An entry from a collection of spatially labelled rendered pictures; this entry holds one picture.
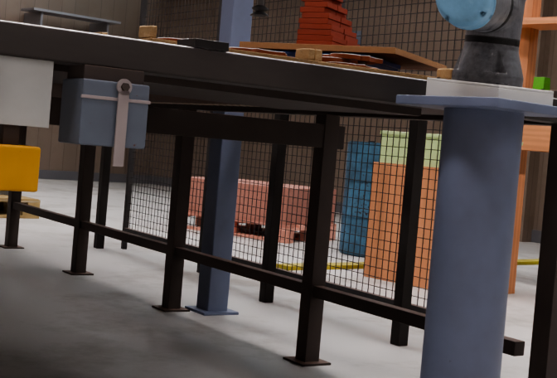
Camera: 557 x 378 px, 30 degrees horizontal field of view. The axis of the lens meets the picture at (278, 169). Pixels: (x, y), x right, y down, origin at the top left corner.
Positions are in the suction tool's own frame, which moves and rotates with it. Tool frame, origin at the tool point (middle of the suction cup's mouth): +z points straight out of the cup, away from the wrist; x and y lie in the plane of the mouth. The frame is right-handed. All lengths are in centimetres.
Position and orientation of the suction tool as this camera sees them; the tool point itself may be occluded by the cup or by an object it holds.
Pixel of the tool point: (259, 16)
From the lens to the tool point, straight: 236.5
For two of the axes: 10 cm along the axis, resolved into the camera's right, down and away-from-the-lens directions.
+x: 6.9, 0.8, -7.2
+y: -7.2, -0.4, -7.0
